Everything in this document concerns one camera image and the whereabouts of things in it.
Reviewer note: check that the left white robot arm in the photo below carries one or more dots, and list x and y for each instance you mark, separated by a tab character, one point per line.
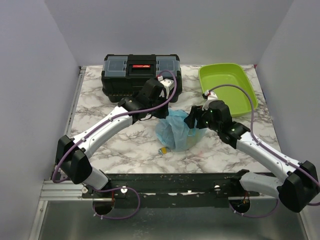
73	154

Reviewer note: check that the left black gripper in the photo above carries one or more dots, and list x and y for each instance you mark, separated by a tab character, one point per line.
165	113

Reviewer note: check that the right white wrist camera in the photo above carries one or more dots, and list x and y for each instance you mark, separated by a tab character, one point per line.
209	96

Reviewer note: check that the black plastic toolbox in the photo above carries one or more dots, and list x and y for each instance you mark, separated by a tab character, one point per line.
125	75

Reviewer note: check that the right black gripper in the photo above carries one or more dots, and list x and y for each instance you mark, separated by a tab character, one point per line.
196	112

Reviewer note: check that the blue plastic bag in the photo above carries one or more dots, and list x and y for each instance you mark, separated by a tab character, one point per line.
174	133

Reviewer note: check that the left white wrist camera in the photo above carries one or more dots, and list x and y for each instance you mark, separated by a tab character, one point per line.
168	85

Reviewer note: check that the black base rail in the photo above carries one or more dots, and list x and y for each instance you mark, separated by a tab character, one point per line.
153	190

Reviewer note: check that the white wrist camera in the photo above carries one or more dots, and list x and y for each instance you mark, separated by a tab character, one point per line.
209	96
168	85

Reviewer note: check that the aluminium frame rail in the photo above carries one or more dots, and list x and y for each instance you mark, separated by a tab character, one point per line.
63	214

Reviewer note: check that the small yellow metal clip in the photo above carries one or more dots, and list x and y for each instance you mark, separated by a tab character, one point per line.
163	150

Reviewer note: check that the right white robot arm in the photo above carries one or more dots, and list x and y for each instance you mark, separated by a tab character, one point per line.
294	183

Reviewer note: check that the green plastic tray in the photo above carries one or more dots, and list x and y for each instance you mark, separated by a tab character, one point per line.
229	73

